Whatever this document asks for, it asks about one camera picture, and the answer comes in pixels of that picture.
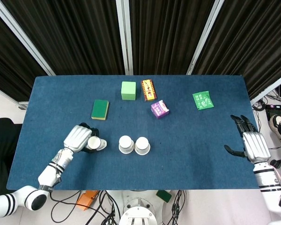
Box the green printed sachet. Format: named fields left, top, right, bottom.
left=192, top=90, right=214, bottom=110

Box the white frame post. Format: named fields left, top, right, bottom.
left=0, top=0, right=56, bottom=76
left=250, top=69, right=281, bottom=105
left=185, top=0, right=226, bottom=76
left=115, top=0, right=134, bottom=76

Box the black cable bundle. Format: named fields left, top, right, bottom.
left=163, top=189, right=187, bottom=225
left=49, top=190, right=122, bottom=225

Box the purple tissue packet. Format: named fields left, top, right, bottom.
left=150, top=99, right=170, bottom=120

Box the orange box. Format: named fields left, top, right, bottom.
left=75, top=190, right=100, bottom=211

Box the white paper cup blue band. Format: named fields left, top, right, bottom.
left=118, top=135, right=135, bottom=155
left=134, top=136, right=151, bottom=156
left=87, top=135, right=108, bottom=151

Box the dark pleated curtain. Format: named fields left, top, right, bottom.
left=1, top=0, right=126, bottom=76
left=124, top=0, right=216, bottom=76
left=0, top=9, right=48, bottom=102
left=191, top=0, right=281, bottom=100

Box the light green foam cube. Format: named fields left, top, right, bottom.
left=121, top=81, right=137, bottom=101

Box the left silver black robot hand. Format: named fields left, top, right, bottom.
left=63, top=122, right=101, bottom=154

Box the green and yellow sponge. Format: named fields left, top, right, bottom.
left=91, top=99, right=110, bottom=121

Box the red and yellow carton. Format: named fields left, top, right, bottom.
left=140, top=79, right=158, bottom=102

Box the dark green pad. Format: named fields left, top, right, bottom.
left=155, top=190, right=172, bottom=203

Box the blue tablecloth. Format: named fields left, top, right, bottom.
left=6, top=75, right=260, bottom=191

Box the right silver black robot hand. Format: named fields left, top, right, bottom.
left=224, top=114, right=272, bottom=164

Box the white robot torso base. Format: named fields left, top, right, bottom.
left=118, top=189, right=164, bottom=225

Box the white and black shoe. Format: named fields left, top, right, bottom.
left=269, top=114, right=281, bottom=144

